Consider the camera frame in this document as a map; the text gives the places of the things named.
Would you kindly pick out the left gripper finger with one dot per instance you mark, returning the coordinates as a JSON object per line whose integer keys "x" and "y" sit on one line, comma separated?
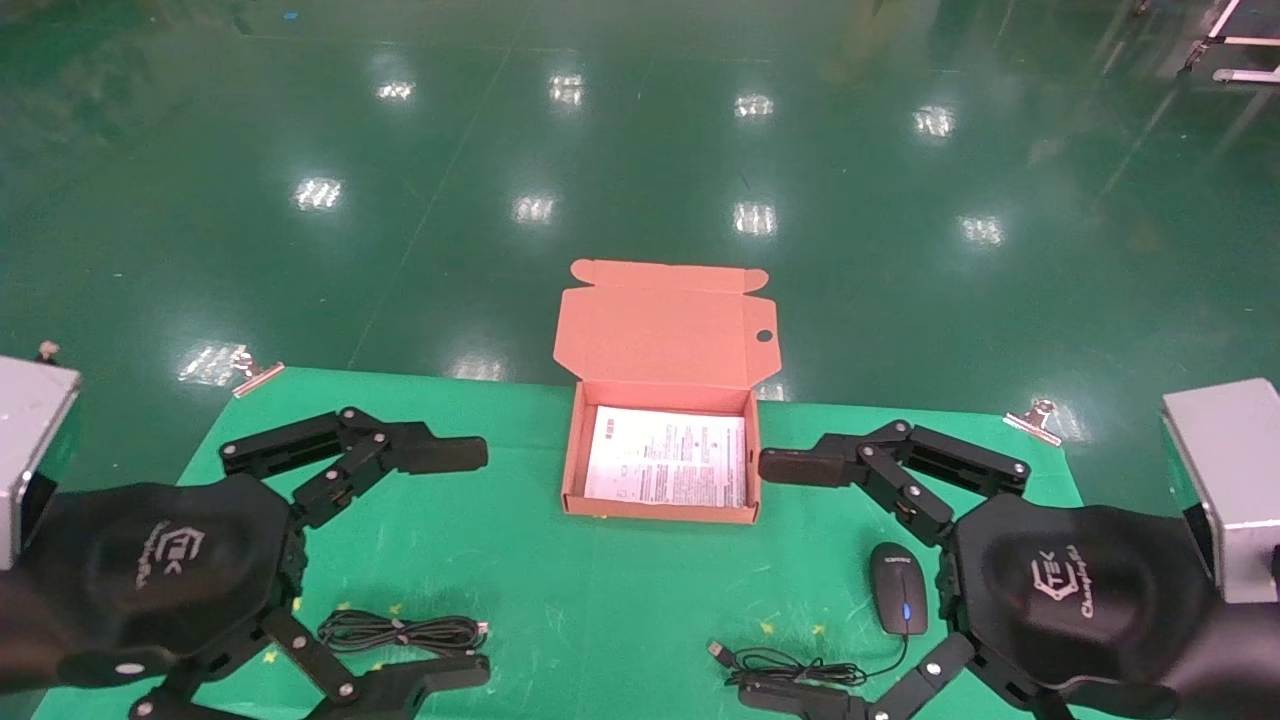
{"x": 440, "y": 455}
{"x": 420, "y": 685}

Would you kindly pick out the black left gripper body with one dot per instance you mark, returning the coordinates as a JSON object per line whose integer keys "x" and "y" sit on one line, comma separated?
{"x": 150, "y": 580}

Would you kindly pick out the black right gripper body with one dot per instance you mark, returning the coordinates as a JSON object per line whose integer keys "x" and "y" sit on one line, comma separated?
{"x": 1080, "y": 590}

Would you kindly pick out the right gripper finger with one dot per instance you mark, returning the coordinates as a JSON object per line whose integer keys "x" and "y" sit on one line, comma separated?
{"x": 800, "y": 465}
{"x": 930, "y": 675}

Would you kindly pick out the orange cardboard box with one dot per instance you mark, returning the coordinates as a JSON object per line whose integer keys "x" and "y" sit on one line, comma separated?
{"x": 660, "y": 335}

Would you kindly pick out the green table mat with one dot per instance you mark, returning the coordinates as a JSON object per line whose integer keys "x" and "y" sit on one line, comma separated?
{"x": 520, "y": 600}

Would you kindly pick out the white printed instruction sheet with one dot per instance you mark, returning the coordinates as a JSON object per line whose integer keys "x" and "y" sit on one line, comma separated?
{"x": 665, "y": 455}

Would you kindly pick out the metal binder clip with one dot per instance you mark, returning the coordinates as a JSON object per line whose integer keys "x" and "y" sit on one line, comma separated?
{"x": 1035, "y": 422}
{"x": 258, "y": 375}

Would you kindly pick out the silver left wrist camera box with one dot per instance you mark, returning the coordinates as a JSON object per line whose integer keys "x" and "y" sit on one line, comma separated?
{"x": 35, "y": 430}

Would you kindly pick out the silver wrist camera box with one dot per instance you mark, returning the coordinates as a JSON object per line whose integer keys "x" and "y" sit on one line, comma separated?
{"x": 1235, "y": 470}
{"x": 35, "y": 430}

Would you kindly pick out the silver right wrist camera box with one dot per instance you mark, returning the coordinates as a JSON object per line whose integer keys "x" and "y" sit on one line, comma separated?
{"x": 1235, "y": 470}

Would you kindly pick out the white metal frame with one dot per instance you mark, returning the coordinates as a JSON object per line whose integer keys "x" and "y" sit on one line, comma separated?
{"x": 1240, "y": 42}

